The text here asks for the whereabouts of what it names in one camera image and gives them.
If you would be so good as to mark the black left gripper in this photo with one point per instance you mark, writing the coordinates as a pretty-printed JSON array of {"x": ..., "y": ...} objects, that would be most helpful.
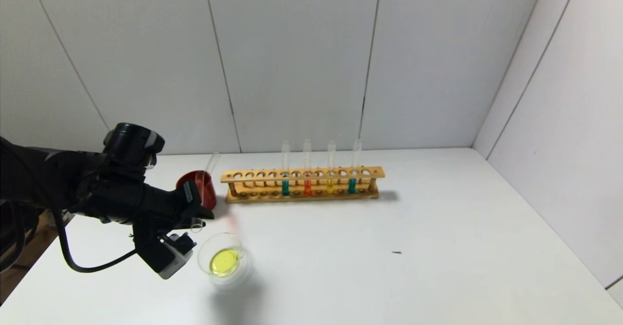
[{"x": 190, "y": 197}]

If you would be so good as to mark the test tube with red pigment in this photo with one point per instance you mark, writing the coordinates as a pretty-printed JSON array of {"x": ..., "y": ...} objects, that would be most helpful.
[
  {"x": 307, "y": 188},
  {"x": 200, "y": 189}
]

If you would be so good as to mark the test tube with yellow pigment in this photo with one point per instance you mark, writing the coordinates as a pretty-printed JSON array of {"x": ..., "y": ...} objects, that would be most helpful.
[
  {"x": 212, "y": 163},
  {"x": 330, "y": 187}
]

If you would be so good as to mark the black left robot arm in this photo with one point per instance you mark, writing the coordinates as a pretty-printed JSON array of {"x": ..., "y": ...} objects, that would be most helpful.
[{"x": 48, "y": 179}]

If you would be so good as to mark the test tube with teal pigment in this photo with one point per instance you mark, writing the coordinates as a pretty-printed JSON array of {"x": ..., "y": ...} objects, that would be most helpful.
[
  {"x": 285, "y": 189},
  {"x": 352, "y": 186}
]

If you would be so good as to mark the wooden test tube rack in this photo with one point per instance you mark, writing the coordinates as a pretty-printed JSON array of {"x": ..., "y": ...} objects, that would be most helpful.
[{"x": 302, "y": 173}]

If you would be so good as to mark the dark red cup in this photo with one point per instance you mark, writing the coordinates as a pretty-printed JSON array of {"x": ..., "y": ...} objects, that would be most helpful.
[{"x": 210, "y": 196}]

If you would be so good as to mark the clear glass dish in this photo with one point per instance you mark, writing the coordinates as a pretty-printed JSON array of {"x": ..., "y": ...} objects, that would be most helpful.
[{"x": 224, "y": 261}]

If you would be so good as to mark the grey shoe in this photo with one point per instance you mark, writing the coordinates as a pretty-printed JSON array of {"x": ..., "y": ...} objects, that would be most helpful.
[{"x": 51, "y": 221}]

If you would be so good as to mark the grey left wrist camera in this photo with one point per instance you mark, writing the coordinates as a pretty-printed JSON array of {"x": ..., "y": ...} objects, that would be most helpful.
[{"x": 168, "y": 257}]

